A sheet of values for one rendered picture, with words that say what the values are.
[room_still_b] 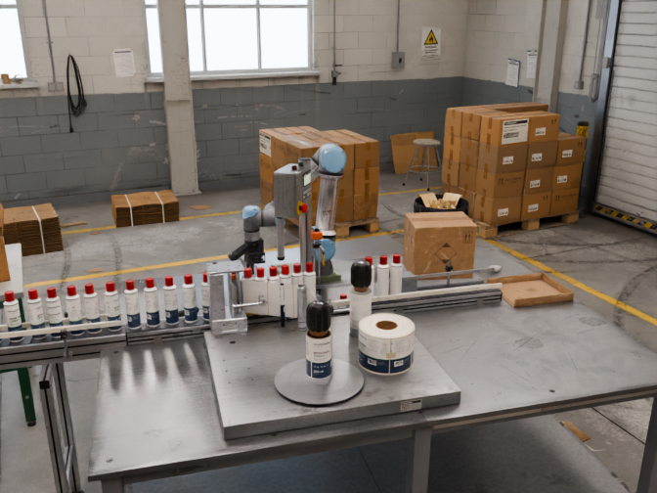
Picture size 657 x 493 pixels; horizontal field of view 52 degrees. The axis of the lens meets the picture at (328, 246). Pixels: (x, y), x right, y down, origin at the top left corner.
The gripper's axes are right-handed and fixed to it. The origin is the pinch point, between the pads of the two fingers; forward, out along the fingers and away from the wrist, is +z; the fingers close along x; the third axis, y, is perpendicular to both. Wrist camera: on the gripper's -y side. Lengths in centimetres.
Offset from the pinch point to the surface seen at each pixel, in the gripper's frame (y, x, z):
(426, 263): 80, -29, -6
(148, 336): -54, -36, 2
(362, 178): 200, 276, 32
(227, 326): -25, -51, -3
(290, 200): 7, -40, -49
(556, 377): 77, -123, 5
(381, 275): 45, -48, -13
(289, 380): -16, -95, -1
